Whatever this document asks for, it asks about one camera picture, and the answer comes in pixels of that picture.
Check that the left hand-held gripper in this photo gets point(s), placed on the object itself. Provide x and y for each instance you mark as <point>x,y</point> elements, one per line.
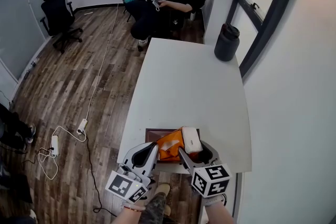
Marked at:
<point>123,186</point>

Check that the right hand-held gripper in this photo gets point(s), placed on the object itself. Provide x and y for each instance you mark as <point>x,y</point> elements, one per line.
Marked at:
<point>211,181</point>

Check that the white tissues pack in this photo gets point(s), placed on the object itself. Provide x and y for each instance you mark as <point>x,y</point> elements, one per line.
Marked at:
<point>191,140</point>

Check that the brown wooden tissue holder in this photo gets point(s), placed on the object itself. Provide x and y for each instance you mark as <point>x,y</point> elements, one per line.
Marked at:
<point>151,135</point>

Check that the orange tissues pack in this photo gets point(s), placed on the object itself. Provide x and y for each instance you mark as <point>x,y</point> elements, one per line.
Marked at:
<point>170,148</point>

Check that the person's right forearm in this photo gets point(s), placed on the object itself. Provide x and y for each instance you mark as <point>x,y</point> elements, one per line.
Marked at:
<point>218,213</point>

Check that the person's left forearm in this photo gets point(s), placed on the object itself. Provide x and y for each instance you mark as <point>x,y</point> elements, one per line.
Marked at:
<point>126,216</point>

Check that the person's tan shoe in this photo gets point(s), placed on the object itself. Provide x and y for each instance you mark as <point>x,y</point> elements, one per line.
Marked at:
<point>161,189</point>

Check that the person's camouflage trouser leg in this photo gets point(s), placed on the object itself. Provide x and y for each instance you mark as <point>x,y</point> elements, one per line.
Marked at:
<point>152,209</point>

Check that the short white power strip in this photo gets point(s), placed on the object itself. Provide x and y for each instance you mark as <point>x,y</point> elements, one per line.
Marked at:
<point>82,126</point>

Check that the long white power strip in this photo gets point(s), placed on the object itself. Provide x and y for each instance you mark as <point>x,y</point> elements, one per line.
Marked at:
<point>54,145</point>

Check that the black lidded jar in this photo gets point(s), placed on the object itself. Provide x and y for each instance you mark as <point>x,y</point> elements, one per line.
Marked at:
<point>226,43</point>

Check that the black bag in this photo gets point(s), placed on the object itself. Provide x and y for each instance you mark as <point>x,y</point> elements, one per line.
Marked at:
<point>14,189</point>

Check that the teal cloth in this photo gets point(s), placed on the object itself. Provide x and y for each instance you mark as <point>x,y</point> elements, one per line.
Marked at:
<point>128,0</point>

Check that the black office chair with headrest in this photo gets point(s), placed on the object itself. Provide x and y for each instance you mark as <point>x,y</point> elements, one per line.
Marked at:
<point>57,17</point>

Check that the black window frame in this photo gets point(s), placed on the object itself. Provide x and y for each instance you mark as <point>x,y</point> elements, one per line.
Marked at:
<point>273,13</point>

